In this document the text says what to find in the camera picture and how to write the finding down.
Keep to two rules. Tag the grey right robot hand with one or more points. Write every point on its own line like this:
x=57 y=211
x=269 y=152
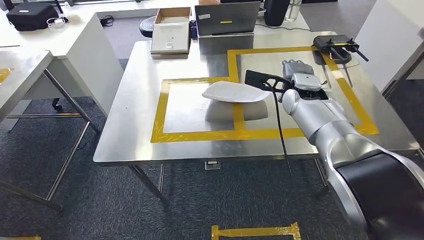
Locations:
x=303 y=78

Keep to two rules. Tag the white curved plastic part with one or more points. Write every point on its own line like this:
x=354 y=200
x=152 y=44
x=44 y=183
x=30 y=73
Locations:
x=235 y=92

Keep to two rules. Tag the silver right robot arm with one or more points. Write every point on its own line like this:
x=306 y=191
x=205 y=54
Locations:
x=324 y=122

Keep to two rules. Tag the steel workbench with tape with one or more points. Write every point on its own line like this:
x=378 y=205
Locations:
x=132 y=116

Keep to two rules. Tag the black controller with antennas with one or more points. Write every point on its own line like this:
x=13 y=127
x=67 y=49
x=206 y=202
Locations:
x=331 y=42

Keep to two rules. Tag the clear bottle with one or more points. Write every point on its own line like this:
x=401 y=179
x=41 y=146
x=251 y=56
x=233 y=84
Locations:
x=295 y=11

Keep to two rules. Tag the black cylinder speaker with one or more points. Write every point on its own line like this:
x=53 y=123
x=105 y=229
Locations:
x=276 y=13

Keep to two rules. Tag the white desk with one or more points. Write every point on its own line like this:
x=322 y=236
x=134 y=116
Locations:
x=387 y=39
x=92 y=66

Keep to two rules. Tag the grey laptop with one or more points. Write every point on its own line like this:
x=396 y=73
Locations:
x=228 y=16

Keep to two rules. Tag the steel table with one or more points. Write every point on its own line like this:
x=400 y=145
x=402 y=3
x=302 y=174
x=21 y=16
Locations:
x=23 y=69
x=402 y=71

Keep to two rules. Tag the blue small item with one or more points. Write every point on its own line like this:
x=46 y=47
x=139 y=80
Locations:
x=193 y=31

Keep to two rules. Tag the silver floor socket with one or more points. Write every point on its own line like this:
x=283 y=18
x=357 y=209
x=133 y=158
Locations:
x=212 y=165

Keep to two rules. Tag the white tray box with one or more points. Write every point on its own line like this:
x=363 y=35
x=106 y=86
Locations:
x=170 y=38

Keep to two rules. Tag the brown cardboard box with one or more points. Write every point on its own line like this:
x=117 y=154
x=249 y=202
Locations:
x=172 y=15

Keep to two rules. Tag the black round stool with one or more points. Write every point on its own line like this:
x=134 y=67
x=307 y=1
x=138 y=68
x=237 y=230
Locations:
x=146 y=28

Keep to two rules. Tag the black swivel chair base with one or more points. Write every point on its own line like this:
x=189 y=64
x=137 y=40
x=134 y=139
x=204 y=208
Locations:
x=57 y=105

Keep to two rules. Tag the clear round container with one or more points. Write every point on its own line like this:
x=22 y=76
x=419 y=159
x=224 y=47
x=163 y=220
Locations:
x=56 y=24

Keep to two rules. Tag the black bag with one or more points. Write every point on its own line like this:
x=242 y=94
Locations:
x=31 y=16

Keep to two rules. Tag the yellow table tape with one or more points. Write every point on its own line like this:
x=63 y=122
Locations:
x=5 y=74

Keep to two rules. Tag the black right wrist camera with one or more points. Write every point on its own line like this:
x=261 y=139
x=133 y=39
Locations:
x=256 y=78

